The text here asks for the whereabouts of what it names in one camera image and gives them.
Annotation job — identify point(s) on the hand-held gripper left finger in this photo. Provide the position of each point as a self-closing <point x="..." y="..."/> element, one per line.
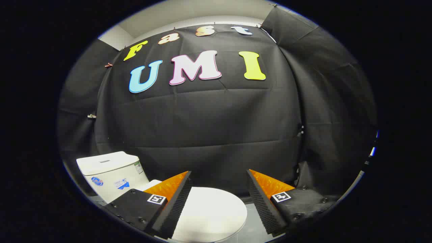
<point x="175" y="206"/>

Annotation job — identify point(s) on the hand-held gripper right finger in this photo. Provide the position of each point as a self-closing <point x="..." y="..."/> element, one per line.
<point x="265" y="209"/>

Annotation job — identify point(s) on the white toilet lid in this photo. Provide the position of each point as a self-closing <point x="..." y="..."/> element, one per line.
<point x="212" y="212"/>

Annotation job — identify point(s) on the black backdrop cloth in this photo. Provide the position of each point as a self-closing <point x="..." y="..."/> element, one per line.
<point x="216" y="128"/>

